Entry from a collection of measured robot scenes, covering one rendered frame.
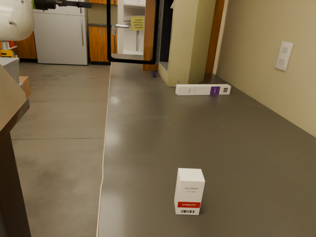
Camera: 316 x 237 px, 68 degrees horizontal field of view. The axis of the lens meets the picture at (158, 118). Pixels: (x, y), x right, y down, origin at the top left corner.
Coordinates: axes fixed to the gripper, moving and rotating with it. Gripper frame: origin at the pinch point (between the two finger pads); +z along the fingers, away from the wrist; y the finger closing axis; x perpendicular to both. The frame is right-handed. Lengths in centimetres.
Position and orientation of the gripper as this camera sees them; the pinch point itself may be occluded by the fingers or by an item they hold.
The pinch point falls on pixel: (85, 4)
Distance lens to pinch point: 155.4
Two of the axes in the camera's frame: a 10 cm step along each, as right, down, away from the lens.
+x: -0.8, 9.2, 3.9
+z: 9.8, 0.1, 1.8
